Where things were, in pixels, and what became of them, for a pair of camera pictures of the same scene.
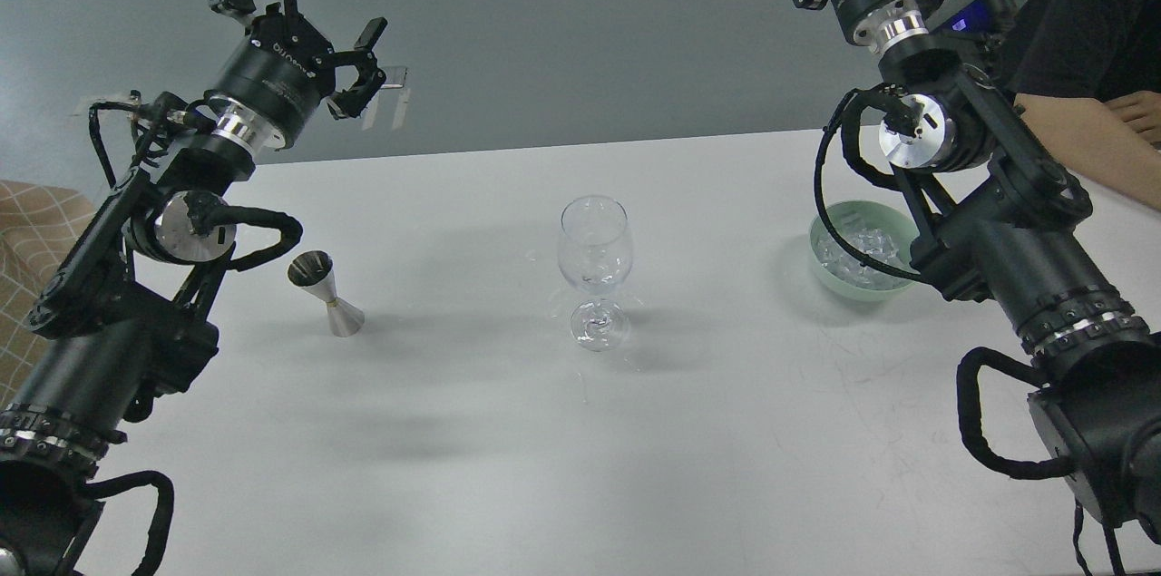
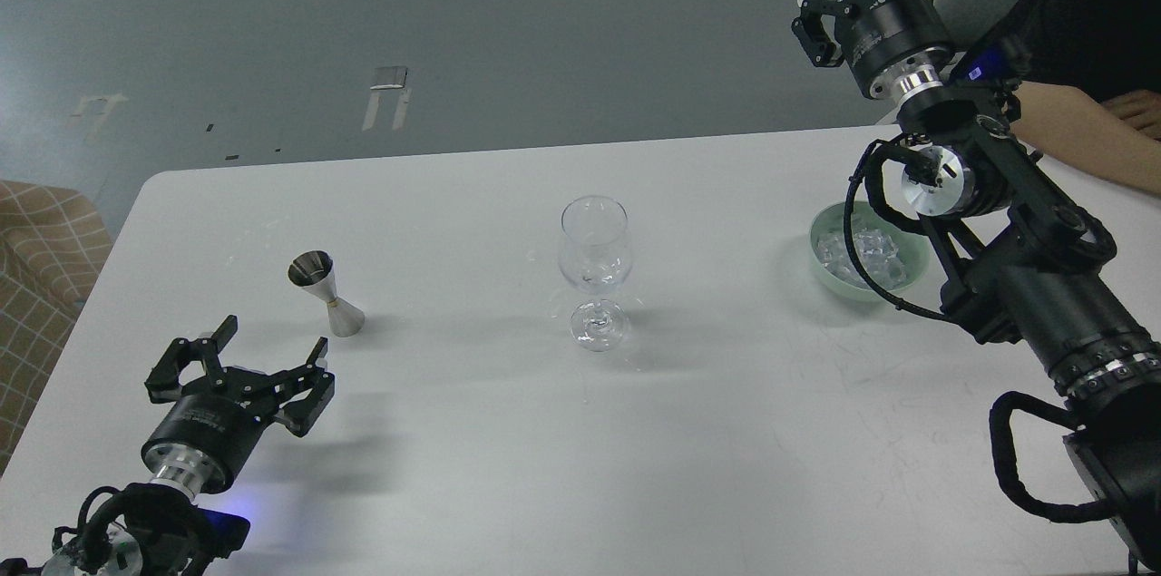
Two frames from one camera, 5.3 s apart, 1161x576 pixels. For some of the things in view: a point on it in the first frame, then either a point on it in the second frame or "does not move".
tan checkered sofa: (40, 221) does not move
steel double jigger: (314, 270) does not move
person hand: (1141, 111) does not move
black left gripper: (284, 70) -> (227, 414)
